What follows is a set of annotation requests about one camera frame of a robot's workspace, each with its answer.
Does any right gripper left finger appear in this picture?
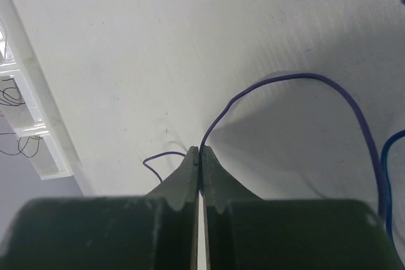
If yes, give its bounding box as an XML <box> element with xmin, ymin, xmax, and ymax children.
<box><xmin>1</xmin><ymin>147</ymin><xmax>199</xmax><ymax>269</ymax></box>

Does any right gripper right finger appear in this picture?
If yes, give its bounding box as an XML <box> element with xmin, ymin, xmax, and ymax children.
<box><xmin>201</xmin><ymin>147</ymin><xmax>402</xmax><ymax>269</ymax></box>

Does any blue wire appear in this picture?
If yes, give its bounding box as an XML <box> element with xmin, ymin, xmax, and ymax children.
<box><xmin>379</xmin><ymin>0</ymin><xmax>405</xmax><ymax>252</ymax></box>

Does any purple wire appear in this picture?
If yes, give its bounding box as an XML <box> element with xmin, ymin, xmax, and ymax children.
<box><xmin>142</xmin><ymin>73</ymin><xmax>390</xmax><ymax>220</ymax></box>

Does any black wire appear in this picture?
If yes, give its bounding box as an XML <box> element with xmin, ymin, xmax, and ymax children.
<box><xmin>0</xmin><ymin>85</ymin><xmax>26</xmax><ymax>106</ymax></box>

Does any white foam compartment tray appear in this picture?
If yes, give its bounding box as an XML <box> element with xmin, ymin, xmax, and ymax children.
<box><xmin>1</xmin><ymin>0</ymin><xmax>92</xmax><ymax>195</ymax></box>

